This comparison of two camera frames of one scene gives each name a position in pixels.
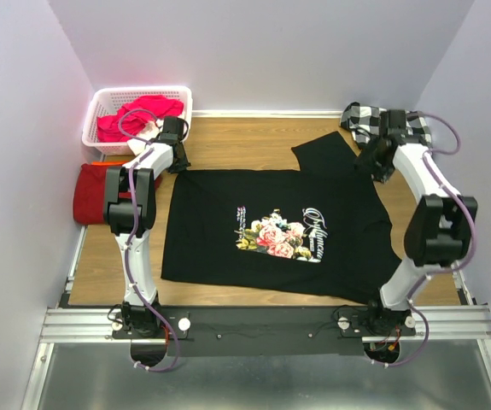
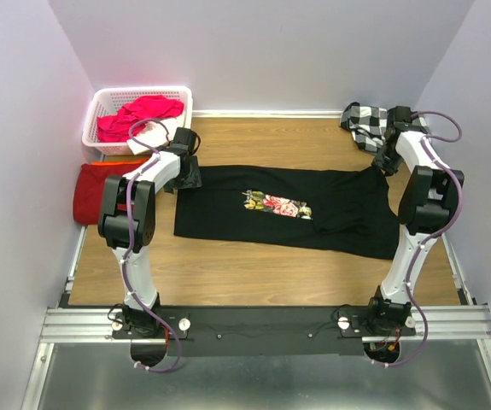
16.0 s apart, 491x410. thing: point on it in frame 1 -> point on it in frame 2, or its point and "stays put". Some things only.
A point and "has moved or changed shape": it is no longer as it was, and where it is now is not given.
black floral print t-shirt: (323, 230) has moved or changed shape
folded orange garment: (109, 162) stays put
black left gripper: (178, 159) -> (189, 176)
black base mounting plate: (265, 330) stays put
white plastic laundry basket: (105, 101) stays put
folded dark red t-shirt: (89, 194) stays put
